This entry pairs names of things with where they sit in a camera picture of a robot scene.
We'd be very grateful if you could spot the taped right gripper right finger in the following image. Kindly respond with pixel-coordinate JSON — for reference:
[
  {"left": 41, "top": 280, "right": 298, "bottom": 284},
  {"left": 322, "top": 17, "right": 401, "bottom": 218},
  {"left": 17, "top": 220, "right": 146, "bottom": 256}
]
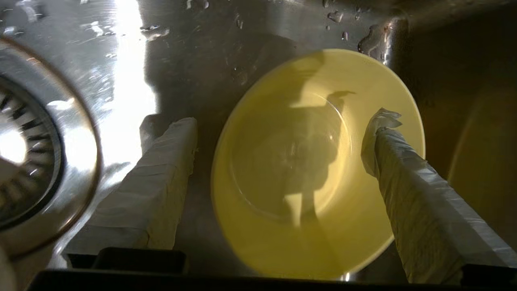
[{"left": 361, "top": 108, "right": 517, "bottom": 285}]

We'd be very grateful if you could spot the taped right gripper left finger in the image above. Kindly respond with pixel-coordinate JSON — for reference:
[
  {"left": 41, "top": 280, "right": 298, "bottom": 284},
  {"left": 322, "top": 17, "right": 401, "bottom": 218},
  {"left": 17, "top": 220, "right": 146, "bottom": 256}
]
[{"left": 63, "top": 117, "right": 198, "bottom": 265}]

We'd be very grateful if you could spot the stainless steel sink basin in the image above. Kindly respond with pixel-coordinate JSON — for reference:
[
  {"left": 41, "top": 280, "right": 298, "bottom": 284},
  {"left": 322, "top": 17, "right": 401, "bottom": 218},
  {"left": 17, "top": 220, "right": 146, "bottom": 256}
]
[{"left": 0, "top": 0, "right": 517, "bottom": 283}]

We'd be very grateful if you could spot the yellow bowl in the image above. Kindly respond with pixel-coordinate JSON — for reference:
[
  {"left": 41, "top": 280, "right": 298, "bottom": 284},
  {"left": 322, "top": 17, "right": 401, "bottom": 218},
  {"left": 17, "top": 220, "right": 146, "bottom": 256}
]
[{"left": 210, "top": 48, "right": 426, "bottom": 280}]

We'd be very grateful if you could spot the round metal drain strainer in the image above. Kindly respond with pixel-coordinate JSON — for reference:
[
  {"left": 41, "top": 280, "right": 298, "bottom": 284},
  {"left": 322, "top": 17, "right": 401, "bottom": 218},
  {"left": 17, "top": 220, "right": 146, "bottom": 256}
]
[{"left": 0, "top": 36, "right": 101, "bottom": 259}]

